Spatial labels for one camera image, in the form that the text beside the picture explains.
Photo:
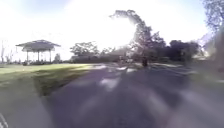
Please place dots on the dark hedge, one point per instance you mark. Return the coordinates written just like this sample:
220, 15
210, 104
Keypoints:
93, 55

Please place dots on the person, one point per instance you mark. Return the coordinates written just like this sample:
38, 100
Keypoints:
144, 62

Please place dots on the grey asphalt path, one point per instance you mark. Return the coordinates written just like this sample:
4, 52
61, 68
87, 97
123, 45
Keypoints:
133, 100

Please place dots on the tall leaning tree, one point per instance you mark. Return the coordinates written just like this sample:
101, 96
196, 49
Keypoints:
141, 33

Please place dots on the open roofed shelter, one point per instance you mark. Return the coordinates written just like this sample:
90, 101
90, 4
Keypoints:
38, 48

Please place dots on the grass lawn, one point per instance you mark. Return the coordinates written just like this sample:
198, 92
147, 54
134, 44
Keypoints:
36, 78

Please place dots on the roadside bushes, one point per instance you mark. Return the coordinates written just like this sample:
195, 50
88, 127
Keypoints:
215, 26

